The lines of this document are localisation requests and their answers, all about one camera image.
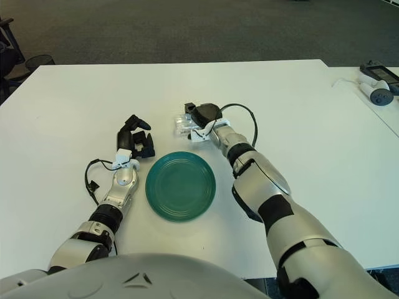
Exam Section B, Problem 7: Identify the thin white cable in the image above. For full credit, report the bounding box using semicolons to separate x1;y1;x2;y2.
332;78;361;90

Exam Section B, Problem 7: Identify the black handheld device with screen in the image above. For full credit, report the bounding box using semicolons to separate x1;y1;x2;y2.
360;60;399;94

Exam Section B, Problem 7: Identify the black wire mesh wastebasket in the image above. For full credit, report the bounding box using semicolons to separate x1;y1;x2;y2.
24;54;55;72

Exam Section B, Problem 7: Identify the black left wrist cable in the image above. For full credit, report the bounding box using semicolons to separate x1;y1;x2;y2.
84;159;121;205

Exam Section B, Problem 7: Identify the black office chair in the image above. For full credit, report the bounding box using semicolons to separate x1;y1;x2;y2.
0;17;26;103

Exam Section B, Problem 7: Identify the green ribbed plate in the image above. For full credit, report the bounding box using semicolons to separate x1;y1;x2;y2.
145;151;216;222

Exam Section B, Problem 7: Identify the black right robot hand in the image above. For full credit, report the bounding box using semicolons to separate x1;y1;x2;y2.
183;102;224;129

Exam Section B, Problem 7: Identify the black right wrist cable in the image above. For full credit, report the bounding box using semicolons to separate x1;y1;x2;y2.
218;103;258;147

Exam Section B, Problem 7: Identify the silver robot torso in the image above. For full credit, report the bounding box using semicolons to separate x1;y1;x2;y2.
2;252;266;299

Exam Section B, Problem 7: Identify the white grey handheld controller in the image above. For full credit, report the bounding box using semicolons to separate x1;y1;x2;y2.
358;80;393;107

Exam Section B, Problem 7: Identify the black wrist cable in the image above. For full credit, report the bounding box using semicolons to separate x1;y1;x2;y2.
218;103;258;147
84;159;121;205

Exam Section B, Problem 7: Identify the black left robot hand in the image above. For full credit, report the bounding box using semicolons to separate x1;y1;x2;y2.
117;114;156;159

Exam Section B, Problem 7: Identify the clear bottle with blue cap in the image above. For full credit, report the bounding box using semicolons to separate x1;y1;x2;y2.
173;113;203;140

